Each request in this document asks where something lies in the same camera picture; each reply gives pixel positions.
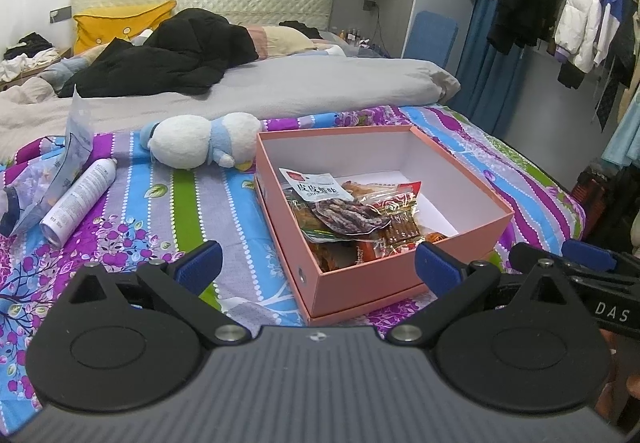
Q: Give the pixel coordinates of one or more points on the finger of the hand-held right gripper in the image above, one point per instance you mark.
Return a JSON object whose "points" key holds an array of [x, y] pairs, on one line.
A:
{"points": [[595, 252], [530, 254]]}

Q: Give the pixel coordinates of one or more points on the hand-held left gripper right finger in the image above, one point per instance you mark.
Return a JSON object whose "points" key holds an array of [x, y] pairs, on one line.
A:
{"points": [[435, 269]]}

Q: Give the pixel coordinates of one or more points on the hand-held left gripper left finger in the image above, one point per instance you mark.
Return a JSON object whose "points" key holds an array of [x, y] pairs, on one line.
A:
{"points": [[202, 264]]}

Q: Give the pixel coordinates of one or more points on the small red snack packet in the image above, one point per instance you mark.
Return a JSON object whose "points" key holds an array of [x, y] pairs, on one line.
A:
{"points": [[432, 237]]}

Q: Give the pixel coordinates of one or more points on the red edged snack packet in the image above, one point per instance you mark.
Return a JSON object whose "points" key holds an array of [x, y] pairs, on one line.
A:
{"points": [[400, 223]]}

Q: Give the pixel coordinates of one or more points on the pink cardboard box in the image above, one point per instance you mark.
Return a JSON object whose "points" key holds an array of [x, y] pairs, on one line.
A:
{"points": [[350, 295]]}

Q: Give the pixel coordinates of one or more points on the dark brown snack packet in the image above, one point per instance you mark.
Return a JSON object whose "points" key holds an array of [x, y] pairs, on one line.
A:
{"points": [[350, 215]]}

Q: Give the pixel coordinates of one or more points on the clear packet of orange snack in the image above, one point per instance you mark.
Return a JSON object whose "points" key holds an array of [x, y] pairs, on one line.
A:
{"points": [[367, 185]]}

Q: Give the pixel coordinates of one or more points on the black bag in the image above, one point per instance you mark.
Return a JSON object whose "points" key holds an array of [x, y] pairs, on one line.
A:
{"points": [[610, 203]]}

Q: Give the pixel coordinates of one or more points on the purple floral bed sheet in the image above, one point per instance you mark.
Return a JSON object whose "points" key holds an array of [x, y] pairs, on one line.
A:
{"points": [[200, 203]]}

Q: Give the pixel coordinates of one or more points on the light teal hanging garment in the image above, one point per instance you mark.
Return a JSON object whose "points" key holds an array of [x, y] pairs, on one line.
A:
{"points": [[625, 138]]}

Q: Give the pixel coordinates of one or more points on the white and blue plush toy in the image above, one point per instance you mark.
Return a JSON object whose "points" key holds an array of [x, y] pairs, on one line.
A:
{"points": [[185, 143]]}

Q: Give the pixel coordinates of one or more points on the white spray can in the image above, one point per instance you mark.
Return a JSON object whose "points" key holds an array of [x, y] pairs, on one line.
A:
{"points": [[75, 200]]}

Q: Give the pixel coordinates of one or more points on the translucent blue plastic bag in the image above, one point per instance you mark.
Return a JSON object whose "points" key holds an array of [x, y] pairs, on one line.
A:
{"points": [[75, 148]]}

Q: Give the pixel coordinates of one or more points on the blue curtain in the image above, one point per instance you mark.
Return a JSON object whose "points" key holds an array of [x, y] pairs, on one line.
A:
{"points": [[480, 63]]}

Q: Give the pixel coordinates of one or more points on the pile of black clothes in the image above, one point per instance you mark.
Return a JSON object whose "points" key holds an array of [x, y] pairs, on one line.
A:
{"points": [[165, 53]]}

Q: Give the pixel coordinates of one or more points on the grey duvet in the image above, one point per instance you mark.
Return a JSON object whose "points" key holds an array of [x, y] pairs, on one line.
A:
{"points": [[325, 83]]}

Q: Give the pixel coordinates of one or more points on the pink pillow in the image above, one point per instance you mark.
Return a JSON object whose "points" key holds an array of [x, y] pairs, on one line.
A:
{"points": [[260, 43]]}

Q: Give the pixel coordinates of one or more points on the blue padded chair back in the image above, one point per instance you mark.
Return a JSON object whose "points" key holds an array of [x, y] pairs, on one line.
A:
{"points": [[430, 38]]}

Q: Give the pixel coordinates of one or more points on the blue grey cloth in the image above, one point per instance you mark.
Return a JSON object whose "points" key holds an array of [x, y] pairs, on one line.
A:
{"points": [[65, 73]]}

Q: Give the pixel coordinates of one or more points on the beige pillow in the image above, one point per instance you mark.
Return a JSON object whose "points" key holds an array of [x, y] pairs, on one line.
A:
{"points": [[285, 40]]}

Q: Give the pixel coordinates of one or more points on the group of small bottles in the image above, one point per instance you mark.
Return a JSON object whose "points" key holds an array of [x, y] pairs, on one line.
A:
{"points": [[350, 35]]}

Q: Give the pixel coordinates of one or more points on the white puffer jacket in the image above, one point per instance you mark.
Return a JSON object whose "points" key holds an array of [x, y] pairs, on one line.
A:
{"points": [[582, 3]]}

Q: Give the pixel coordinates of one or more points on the yellow pillow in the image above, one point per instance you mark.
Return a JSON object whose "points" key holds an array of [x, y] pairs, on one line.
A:
{"points": [[110, 28]]}

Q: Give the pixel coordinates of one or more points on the small black garment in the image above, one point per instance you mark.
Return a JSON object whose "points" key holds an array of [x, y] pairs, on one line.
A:
{"points": [[310, 30]]}

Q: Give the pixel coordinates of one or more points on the white crumpled clothes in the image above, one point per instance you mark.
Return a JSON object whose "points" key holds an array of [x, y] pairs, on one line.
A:
{"points": [[25, 65]]}

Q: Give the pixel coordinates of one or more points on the black crumpled clothes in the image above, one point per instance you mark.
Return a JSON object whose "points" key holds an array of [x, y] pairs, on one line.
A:
{"points": [[27, 43]]}

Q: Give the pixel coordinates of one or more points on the wall outlet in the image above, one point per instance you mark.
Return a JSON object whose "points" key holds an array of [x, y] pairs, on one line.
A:
{"points": [[370, 4]]}

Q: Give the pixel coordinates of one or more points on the wall switch plate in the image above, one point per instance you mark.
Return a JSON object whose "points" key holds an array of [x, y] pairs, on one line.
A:
{"points": [[60, 14]]}

